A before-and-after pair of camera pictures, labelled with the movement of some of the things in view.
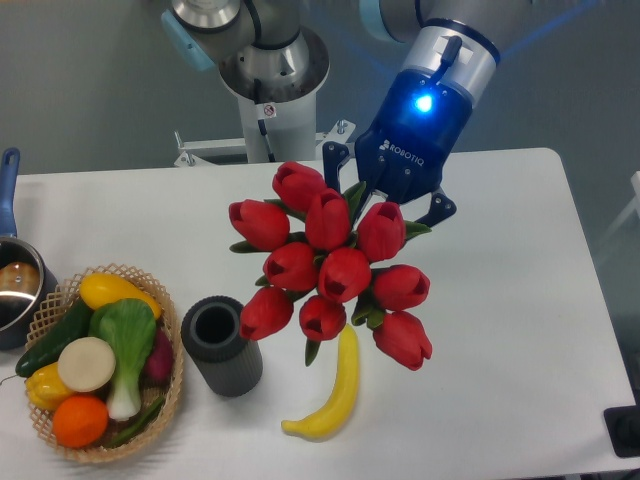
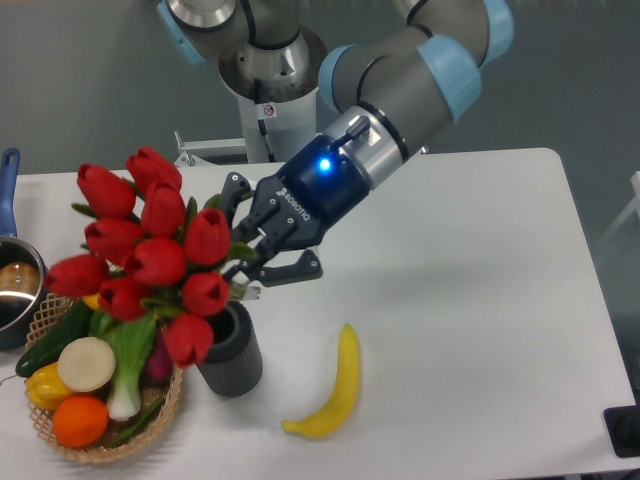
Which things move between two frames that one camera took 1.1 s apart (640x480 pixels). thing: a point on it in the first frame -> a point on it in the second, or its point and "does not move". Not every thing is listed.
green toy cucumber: [47, 351] does not move
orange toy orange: [80, 421] does not move
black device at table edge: [623, 426] does not move
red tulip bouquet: [326, 253] -> [148, 251]
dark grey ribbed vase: [230, 365] does not move
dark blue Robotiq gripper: [405, 152] -> [294, 209]
